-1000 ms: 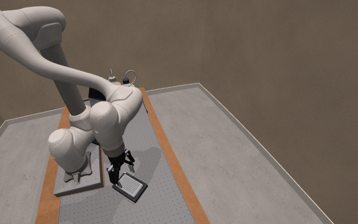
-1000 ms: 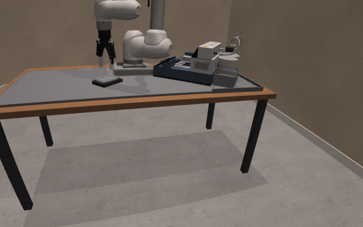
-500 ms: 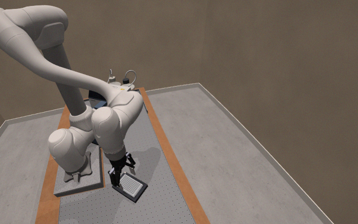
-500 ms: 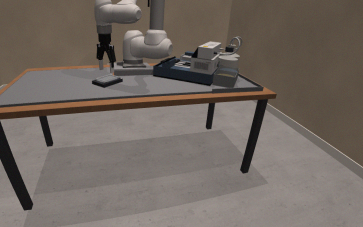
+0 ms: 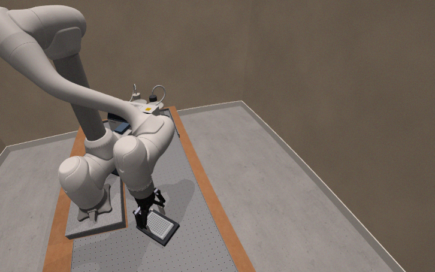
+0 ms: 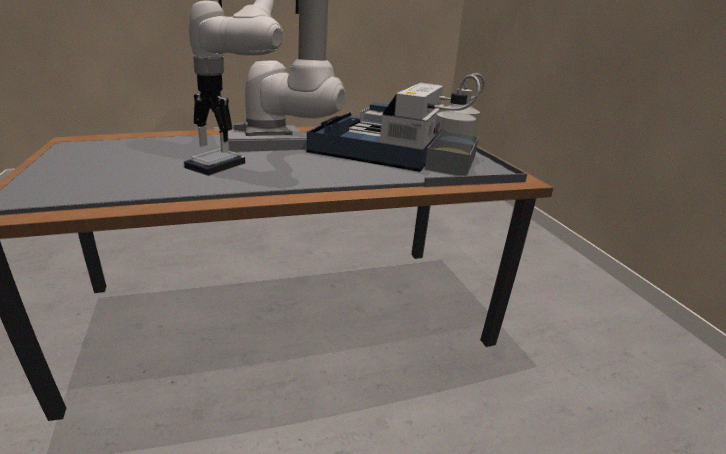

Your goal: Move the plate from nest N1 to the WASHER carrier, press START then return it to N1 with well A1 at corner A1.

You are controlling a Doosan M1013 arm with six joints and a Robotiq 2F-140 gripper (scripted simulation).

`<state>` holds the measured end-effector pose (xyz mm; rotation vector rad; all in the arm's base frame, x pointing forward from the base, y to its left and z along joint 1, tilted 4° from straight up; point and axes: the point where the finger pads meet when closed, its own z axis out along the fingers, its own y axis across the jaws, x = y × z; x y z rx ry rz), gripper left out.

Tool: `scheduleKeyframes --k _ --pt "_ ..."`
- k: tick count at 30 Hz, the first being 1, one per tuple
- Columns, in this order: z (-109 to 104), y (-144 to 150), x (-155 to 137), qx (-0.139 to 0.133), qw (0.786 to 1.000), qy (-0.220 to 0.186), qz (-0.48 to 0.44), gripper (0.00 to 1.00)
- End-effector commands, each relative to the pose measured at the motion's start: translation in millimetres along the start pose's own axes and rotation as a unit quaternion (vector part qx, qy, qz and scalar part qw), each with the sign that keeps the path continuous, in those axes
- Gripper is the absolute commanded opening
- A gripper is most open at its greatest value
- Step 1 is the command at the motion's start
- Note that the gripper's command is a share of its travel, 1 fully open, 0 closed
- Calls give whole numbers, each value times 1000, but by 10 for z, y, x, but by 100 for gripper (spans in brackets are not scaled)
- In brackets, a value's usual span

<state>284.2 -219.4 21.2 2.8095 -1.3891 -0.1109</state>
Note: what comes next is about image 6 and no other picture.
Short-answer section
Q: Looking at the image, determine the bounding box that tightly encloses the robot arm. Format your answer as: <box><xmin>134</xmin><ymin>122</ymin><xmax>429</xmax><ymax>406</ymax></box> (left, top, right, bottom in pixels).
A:
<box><xmin>189</xmin><ymin>0</ymin><xmax>345</xmax><ymax>136</ymax></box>

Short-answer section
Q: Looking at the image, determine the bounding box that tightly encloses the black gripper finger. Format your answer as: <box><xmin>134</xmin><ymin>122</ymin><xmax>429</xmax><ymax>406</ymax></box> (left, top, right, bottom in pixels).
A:
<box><xmin>194</xmin><ymin>94</ymin><xmax>210</xmax><ymax>147</ymax></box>
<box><xmin>207</xmin><ymin>96</ymin><xmax>233</xmax><ymax>153</ymax></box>

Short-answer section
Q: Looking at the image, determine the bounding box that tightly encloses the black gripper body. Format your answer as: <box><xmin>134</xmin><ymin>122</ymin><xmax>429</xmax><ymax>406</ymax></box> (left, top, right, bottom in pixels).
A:
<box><xmin>197</xmin><ymin>74</ymin><xmax>223</xmax><ymax>109</ymax></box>

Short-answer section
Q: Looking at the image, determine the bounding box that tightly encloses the dark grey raised edge strip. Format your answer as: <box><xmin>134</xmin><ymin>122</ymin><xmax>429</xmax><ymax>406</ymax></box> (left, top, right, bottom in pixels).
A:
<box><xmin>424</xmin><ymin>147</ymin><xmax>527</xmax><ymax>187</ymax></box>

